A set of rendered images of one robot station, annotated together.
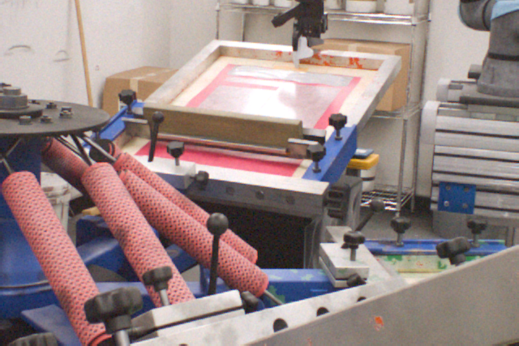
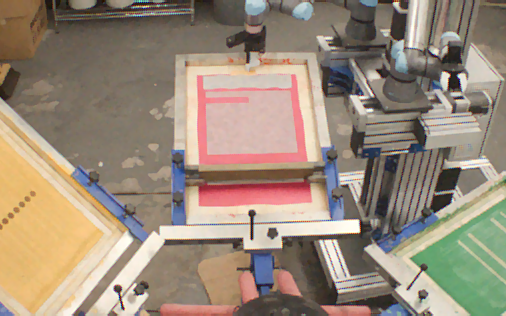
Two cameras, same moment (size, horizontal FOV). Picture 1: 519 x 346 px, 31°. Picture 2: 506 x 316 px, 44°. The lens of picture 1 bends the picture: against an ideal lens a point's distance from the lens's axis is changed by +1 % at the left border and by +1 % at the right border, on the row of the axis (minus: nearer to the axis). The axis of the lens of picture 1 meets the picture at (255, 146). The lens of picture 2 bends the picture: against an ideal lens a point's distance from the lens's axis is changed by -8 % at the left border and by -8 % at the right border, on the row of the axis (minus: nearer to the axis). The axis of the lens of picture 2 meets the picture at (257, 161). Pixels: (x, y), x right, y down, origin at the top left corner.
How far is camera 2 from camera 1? 1.60 m
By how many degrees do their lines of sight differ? 37
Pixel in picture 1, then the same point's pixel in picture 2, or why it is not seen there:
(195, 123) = (238, 174)
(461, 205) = (374, 153)
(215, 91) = (208, 113)
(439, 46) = not seen: outside the picture
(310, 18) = (256, 41)
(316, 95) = (278, 101)
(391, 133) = not seen: outside the picture
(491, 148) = (395, 128)
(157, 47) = not seen: outside the picture
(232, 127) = (266, 173)
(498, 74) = (401, 91)
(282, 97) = (257, 109)
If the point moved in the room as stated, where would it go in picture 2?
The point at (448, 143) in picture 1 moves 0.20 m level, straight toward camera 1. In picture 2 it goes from (373, 129) to (391, 161)
